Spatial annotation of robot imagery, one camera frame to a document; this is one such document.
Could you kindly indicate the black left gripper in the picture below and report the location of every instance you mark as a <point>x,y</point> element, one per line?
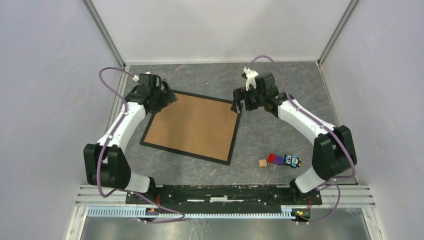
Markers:
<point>167,98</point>

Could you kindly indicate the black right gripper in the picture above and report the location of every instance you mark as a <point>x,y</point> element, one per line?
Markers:
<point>239,94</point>

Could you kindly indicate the brown backing board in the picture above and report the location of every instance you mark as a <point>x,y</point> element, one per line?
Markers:
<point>192,126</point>

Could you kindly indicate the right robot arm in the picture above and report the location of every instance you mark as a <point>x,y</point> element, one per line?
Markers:
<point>333,148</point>

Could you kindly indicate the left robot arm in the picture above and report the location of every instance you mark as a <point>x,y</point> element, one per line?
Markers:
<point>105,162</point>

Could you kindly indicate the small wooden cube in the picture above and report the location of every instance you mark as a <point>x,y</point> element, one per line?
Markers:
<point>262,163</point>

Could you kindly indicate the red purple toy brick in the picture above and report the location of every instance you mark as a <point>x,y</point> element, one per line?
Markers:
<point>276,159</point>

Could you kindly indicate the blue owl toy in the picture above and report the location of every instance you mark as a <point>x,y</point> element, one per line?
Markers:
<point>292,161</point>

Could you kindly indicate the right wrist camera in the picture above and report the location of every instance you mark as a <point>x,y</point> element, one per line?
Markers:
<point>250,76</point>

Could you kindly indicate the aluminium frame rail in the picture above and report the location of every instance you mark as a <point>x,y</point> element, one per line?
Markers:
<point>101,27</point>

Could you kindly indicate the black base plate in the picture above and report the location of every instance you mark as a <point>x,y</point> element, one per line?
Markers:
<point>231,199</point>

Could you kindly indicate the white cable duct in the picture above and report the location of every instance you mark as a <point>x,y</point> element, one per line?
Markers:
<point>153,213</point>

